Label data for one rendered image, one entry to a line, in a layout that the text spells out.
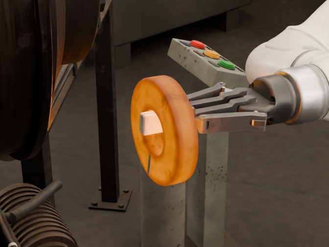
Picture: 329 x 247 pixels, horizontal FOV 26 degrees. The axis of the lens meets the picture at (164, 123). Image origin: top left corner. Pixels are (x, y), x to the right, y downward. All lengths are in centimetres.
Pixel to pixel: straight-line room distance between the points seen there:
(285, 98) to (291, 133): 169
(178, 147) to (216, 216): 111
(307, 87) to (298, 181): 140
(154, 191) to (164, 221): 10
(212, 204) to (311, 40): 86
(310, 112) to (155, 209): 86
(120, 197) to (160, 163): 134
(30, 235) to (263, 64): 52
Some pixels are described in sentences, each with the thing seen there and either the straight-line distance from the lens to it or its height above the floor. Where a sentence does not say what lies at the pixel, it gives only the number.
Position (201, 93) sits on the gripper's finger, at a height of 85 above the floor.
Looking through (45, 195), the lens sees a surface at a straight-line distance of 137.
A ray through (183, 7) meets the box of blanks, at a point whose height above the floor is 21.
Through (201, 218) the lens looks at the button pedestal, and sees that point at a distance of 204.
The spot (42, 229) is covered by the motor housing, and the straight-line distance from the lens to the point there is 133.
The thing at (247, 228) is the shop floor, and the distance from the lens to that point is 222.
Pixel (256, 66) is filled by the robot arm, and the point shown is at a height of 81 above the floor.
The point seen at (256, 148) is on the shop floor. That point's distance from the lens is 264.
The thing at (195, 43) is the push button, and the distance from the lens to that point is 189.
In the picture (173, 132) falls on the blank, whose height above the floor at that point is 86.
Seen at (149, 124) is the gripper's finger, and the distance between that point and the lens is 99.
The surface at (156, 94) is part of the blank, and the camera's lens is 97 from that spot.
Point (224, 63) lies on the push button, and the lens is 177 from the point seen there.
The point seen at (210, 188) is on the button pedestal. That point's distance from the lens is 198.
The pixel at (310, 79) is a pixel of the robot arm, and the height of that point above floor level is 87.
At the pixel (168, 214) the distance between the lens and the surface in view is 189.
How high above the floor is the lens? 132
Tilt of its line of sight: 28 degrees down
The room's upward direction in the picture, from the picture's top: straight up
